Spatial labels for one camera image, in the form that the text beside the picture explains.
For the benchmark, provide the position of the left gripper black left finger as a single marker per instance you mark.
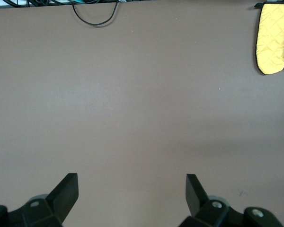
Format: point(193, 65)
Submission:
point(64, 196)

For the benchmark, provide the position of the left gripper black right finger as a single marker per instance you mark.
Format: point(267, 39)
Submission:
point(194, 196)

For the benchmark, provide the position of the yellow quilted oven mitt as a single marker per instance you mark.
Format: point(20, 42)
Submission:
point(272, 37)

